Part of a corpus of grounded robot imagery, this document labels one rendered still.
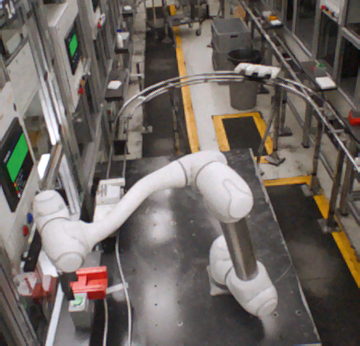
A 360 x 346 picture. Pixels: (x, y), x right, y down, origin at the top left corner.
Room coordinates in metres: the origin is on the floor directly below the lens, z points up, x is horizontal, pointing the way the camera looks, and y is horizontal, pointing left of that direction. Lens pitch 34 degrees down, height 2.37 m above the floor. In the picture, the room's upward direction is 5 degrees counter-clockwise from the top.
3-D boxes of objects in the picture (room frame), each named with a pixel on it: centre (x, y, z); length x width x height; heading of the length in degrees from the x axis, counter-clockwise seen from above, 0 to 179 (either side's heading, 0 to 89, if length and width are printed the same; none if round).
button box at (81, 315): (1.06, 0.43, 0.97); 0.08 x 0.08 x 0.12; 0
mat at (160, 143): (6.20, 0.03, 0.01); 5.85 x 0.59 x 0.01; 0
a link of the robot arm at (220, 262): (1.36, -0.20, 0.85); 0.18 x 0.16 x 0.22; 24
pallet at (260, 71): (3.41, -0.77, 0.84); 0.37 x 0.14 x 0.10; 58
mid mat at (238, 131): (3.73, -0.72, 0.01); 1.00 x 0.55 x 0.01; 0
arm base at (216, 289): (1.39, -0.19, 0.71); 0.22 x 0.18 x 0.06; 0
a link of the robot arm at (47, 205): (1.05, 0.42, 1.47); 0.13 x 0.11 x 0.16; 24
